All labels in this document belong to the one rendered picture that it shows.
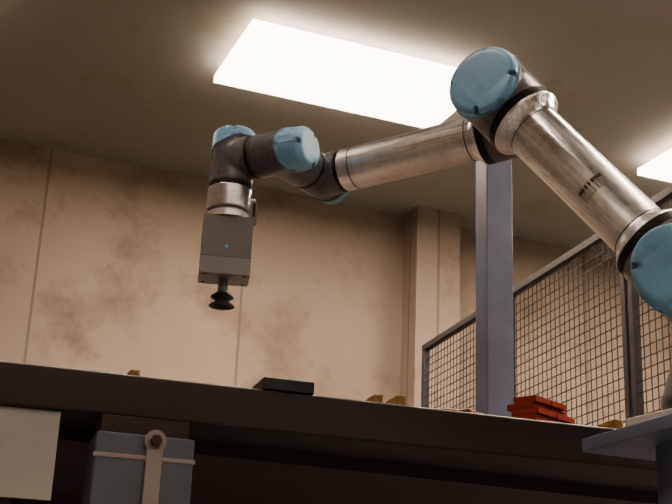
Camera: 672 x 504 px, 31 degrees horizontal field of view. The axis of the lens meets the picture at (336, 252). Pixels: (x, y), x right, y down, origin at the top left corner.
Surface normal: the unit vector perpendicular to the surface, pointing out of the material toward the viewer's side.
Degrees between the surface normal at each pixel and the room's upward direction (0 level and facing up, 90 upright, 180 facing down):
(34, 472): 90
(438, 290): 90
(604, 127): 180
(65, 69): 180
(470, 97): 86
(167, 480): 90
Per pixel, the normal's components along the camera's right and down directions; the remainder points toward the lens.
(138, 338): 0.38, -0.29
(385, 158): -0.47, 0.07
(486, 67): -0.56, -0.37
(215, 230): 0.14, -0.32
